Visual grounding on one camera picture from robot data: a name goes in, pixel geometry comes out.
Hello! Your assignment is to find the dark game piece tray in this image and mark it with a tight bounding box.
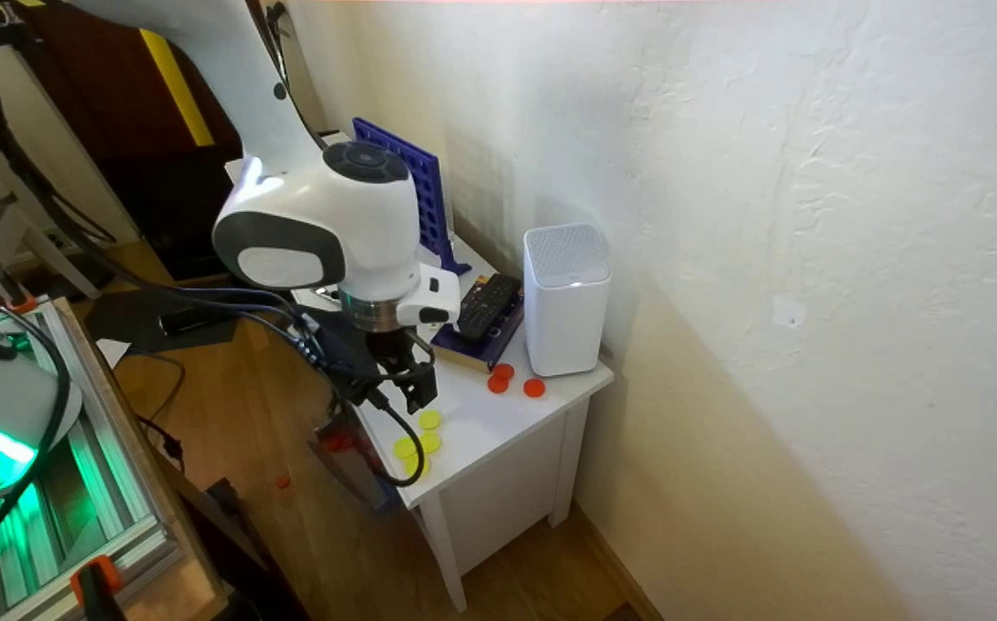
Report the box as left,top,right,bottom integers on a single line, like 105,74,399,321
450,274,525,350

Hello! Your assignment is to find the yellow tape strip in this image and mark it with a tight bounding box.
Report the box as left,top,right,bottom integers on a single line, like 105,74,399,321
133,23,222,153

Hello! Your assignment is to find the dark brown door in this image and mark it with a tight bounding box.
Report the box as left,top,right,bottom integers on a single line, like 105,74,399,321
9,0,306,282

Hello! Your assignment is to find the white side table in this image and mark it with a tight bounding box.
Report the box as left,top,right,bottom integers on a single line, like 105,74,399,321
222,127,617,615

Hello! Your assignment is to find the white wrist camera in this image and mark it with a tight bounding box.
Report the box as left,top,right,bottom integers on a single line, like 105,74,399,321
398,262,464,330

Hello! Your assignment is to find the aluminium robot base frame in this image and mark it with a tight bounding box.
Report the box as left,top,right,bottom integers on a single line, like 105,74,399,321
0,293,195,621

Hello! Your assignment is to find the white rectangular container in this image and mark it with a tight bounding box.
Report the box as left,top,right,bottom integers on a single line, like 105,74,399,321
518,217,613,383

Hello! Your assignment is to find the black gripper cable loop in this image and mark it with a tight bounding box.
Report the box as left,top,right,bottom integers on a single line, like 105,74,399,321
363,383,430,490

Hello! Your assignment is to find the orange clamp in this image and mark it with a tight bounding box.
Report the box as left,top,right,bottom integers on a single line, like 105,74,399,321
66,551,130,621

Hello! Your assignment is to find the blue connect four grid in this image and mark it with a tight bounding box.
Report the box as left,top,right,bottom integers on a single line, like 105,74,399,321
348,115,475,280

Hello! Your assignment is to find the black base cable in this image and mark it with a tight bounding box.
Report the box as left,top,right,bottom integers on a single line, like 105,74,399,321
0,306,74,605

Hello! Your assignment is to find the box with red items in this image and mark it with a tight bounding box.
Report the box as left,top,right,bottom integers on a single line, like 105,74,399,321
306,411,404,518

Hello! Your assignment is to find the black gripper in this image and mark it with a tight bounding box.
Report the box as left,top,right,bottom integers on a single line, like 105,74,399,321
315,290,442,416

